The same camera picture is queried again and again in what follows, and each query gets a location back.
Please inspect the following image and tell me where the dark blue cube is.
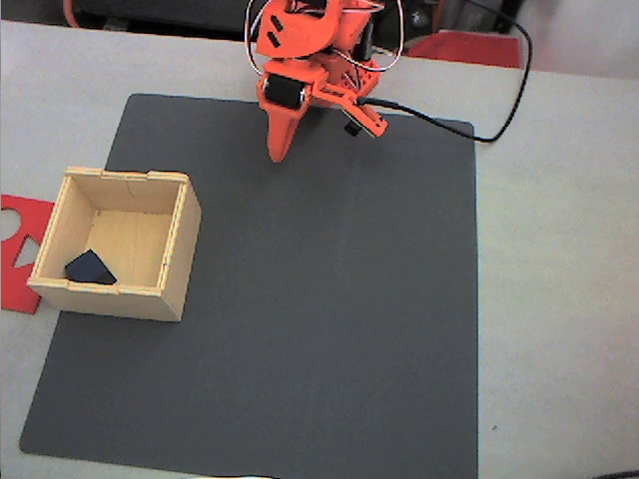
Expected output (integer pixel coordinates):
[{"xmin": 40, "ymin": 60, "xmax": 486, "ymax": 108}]
[{"xmin": 64, "ymin": 248, "xmax": 119, "ymax": 287}]

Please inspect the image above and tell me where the open wooden box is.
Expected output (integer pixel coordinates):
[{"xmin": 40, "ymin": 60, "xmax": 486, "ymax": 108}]
[{"xmin": 26, "ymin": 166, "xmax": 204, "ymax": 324}]

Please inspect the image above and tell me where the black background equipment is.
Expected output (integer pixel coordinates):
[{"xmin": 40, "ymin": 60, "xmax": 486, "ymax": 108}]
[{"xmin": 69, "ymin": 0, "xmax": 251, "ymax": 42}]

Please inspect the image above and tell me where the plain red sheet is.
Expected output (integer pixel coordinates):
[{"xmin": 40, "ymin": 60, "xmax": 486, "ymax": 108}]
[{"xmin": 406, "ymin": 28, "xmax": 523, "ymax": 69}]

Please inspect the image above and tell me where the dark grey mat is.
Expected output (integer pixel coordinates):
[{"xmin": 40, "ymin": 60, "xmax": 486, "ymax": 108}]
[{"xmin": 18, "ymin": 93, "xmax": 479, "ymax": 479}]

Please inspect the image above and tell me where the red stencil sheet with cutouts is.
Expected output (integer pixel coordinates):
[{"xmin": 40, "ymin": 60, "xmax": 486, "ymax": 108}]
[{"xmin": 0, "ymin": 194, "xmax": 57, "ymax": 316}]

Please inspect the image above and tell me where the white looped wire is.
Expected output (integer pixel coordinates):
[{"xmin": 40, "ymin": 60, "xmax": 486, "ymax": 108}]
[
  {"xmin": 342, "ymin": 0, "xmax": 403, "ymax": 74},
  {"xmin": 243, "ymin": 0, "xmax": 267, "ymax": 77}
]

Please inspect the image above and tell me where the orange camera bracket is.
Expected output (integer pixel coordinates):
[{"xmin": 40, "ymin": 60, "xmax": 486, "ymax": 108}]
[{"xmin": 313, "ymin": 83, "xmax": 390, "ymax": 140}]

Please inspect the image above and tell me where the black camera cable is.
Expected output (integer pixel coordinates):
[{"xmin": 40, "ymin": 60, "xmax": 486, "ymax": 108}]
[{"xmin": 356, "ymin": 0, "xmax": 534, "ymax": 144}]

